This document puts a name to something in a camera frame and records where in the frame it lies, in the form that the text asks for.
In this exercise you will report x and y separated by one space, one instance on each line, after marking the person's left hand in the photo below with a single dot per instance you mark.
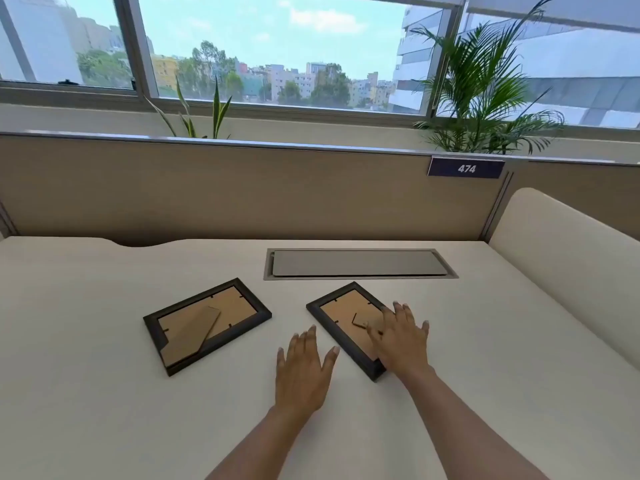
300 374

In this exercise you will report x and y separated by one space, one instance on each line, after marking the person's right hand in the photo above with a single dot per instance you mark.
405 344

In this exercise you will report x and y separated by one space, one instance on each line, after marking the black frame birthday picture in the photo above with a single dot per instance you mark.
335 309

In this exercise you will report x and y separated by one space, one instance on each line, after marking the brown frame donut picture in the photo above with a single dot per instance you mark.
235 299

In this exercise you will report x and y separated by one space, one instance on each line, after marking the person's left forearm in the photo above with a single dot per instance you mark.
270 449

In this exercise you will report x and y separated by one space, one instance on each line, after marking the person's right forearm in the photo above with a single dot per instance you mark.
460 429

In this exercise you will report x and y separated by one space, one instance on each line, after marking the cream desk divider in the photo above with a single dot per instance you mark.
560 254

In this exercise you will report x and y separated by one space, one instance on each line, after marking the dark blue number label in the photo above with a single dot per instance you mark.
445 168

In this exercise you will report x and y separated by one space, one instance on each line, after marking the wide beige partition panel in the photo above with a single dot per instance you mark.
250 194

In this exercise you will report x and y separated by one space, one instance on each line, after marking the palm plant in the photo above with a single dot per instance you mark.
480 84

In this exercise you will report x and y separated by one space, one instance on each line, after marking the snake plant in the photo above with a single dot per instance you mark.
218 112

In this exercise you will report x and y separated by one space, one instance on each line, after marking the black window latch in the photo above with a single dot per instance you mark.
68 82

